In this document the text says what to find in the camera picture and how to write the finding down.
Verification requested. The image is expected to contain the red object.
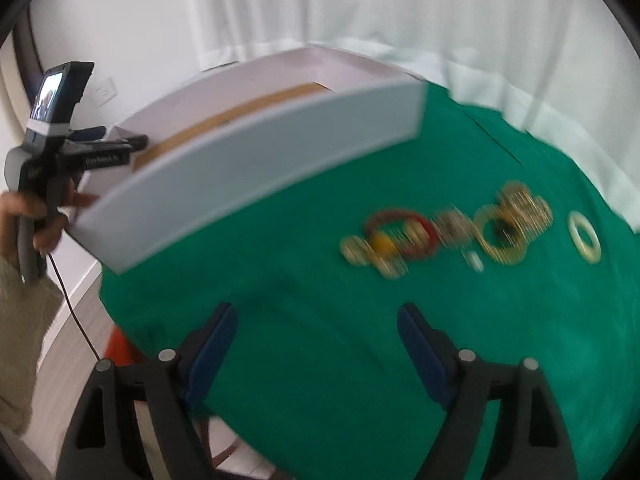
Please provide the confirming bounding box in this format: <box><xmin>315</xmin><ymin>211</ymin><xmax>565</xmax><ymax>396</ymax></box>
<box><xmin>105</xmin><ymin>325</ymin><xmax>146</xmax><ymax>366</ymax></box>

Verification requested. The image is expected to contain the gold chain bracelet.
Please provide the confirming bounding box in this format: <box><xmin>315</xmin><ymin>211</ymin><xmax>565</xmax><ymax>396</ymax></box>
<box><xmin>500</xmin><ymin>182</ymin><xmax>554</xmax><ymax>233</ymax></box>

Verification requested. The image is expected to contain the brown beaded bracelet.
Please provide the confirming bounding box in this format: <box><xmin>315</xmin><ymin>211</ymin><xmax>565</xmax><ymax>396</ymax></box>
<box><xmin>432</xmin><ymin>207</ymin><xmax>476</xmax><ymax>248</ymax></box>

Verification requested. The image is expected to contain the white curtain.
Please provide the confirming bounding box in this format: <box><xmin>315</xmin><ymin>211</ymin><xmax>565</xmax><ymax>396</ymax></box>
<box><xmin>185</xmin><ymin>0</ymin><xmax>640</xmax><ymax>233</ymax></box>

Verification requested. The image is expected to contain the white cardboard box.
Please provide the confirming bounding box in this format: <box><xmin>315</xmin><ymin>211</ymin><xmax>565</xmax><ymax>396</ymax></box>
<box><xmin>75</xmin><ymin>46</ymin><xmax>428</xmax><ymax>276</ymax></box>

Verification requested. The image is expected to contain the black cable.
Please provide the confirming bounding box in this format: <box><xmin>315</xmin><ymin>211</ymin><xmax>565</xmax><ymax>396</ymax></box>
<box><xmin>46</xmin><ymin>254</ymin><xmax>100</xmax><ymax>362</ymax></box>

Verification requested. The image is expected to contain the pale beaded bracelet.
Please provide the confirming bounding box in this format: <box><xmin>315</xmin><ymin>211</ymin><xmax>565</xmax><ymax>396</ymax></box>
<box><xmin>340</xmin><ymin>235</ymin><xmax>373</xmax><ymax>266</ymax></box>

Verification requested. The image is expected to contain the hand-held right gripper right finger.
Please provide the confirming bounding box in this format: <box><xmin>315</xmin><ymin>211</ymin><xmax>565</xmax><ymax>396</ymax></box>
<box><xmin>397</xmin><ymin>302</ymin><xmax>578</xmax><ymax>480</ymax></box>

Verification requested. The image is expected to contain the red bangle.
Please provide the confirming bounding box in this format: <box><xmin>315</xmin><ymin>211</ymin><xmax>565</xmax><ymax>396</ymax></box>
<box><xmin>364</xmin><ymin>209</ymin><xmax>439</xmax><ymax>259</ymax></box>

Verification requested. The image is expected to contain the green table cloth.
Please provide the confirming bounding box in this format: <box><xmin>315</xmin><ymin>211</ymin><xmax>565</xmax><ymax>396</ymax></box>
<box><xmin>97</xmin><ymin>80</ymin><xmax>640</xmax><ymax>480</ymax></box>

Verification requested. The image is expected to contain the white bangle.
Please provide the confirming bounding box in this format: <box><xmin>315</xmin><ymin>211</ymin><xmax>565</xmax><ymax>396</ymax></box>
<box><xmin>567</xmin><ymin>211</ymin><xmax>601</xmax><ymax>264</ymax></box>

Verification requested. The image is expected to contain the person's left hand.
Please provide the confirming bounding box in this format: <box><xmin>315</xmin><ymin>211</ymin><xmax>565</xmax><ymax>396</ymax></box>
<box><xmin>0</xmin><ymin>180</ymin><xmax>99</xmax><ymax>262</ymax></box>

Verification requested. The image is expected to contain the dark curved frame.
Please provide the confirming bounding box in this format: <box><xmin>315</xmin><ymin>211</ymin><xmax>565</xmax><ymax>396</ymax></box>
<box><xmin>14</xmin><ymin>7</ymin><xmax>46</xmax><ymax>92</ymax></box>

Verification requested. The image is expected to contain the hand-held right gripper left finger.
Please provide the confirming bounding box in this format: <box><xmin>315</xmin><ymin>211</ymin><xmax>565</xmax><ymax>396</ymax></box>
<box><xmin>55</xmin><ymin>302</ymin><xmax>238</xmax><ymax>480</ymax></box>

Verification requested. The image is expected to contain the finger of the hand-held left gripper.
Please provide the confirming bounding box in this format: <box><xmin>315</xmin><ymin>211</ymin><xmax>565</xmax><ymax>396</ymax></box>
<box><xmin>67</xmin><ymin>127</ymin><xmax>107</xmax><ymax>144</ymax></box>
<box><xmin>106</xmin><ymin>134</ymin><xmax>149</xmax><ymax>154</ymax></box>

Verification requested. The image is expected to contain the person's left forearm beige sleeve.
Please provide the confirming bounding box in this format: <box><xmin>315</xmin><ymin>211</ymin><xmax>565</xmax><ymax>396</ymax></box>
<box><xmin>0</xmin><ymin>255</ymin><xmax>67</xmax><ymax>436</ymax></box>

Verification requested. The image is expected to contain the white wall socket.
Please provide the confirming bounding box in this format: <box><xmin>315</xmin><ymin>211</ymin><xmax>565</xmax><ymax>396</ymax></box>
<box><xmin>95</xmin><ymin>77</ymin><xmax>119</xmax><ymax>106</ymax></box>

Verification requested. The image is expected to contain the gold bangle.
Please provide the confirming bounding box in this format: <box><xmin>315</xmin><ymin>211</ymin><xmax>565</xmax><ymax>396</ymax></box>
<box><xmin>474</xmin><ymin>207</ymin><xmax>529</xmax><ymax>265</ymax></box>

